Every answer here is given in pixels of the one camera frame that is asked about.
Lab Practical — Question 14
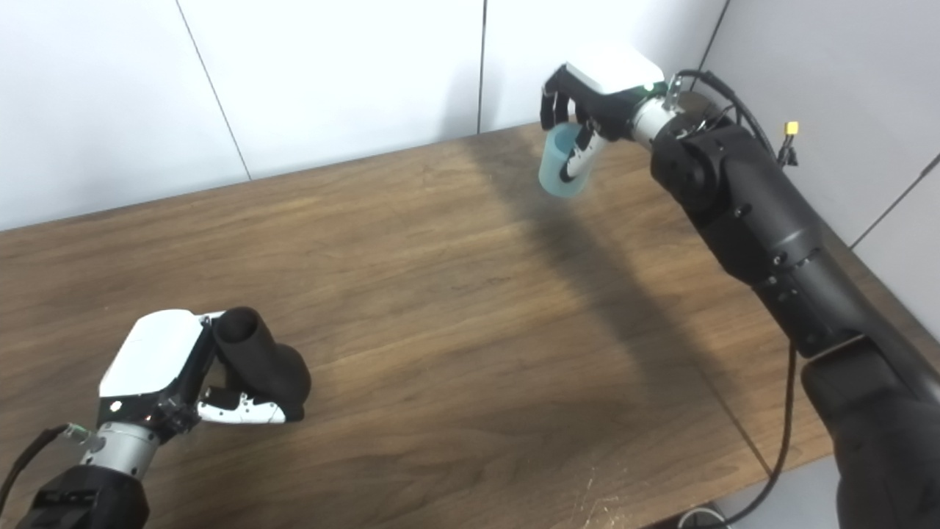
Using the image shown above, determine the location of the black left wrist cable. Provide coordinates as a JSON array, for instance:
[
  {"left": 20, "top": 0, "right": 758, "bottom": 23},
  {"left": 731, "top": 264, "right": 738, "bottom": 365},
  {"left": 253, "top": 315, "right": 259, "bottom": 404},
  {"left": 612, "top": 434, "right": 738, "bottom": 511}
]
[{"left": 0, "top": 422, "right": 96, "bottom": 519}]

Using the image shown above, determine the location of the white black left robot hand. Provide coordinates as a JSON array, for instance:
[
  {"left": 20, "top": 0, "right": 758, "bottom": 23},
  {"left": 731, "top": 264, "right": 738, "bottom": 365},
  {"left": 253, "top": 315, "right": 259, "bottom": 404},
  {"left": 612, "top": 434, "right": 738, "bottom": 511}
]
[{"left": 97, "top": 309, "right": 306, "bottom": 445}]

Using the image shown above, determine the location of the black funnel-shaped nozzle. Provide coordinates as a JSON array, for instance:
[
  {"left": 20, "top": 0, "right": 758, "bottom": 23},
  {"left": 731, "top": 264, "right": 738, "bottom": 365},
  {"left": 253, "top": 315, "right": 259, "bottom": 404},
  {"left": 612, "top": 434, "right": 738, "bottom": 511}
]
[{"left": 211, "top": 306, "right": 312, "bottom": 421}]

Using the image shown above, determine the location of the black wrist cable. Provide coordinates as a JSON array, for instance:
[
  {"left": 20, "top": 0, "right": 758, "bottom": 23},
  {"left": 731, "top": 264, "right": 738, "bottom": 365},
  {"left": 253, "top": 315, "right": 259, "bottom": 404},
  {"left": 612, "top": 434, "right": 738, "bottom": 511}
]
[
  {"left": 665, "top": 68, "right": 798, "bottom": 529},
  {"left": 0, "top": 422, "right": 96, "bottom": 519}
]

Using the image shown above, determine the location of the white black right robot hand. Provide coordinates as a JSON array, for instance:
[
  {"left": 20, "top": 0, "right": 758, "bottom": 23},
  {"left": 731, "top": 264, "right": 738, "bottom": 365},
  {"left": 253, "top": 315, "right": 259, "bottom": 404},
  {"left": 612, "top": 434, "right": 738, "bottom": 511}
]
[{"left": 540, "top": 51, "right": 669, "bottom": 184}]

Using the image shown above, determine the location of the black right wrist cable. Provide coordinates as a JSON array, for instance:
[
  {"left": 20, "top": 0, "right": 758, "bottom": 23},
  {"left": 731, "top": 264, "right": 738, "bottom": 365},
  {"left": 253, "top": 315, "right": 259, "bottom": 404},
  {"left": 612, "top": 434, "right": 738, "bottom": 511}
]
[{"left": 665, "top": 68, "right": 798, "bottom": 529}]

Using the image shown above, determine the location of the light-blue short hose piece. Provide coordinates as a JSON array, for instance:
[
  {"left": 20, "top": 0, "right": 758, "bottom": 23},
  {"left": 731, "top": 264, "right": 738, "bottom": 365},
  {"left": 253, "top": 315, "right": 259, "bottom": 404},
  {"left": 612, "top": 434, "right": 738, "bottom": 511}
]
[{"left": 538, "top": 122, "right": 596, "bottom": 199}]

